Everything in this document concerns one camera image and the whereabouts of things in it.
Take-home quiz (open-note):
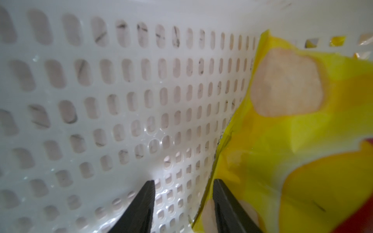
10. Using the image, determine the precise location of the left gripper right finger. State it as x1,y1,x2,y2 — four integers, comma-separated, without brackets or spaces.
213,179,262,233

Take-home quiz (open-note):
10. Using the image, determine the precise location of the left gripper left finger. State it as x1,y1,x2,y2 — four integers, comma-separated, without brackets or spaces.
109,180,155,233

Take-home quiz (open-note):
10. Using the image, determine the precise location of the yellow Lay's bag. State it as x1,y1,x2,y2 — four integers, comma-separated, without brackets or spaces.
192,31,373,233

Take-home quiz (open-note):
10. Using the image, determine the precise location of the white plastic mesh basket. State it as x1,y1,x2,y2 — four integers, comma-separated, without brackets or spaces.
1,1,373,233

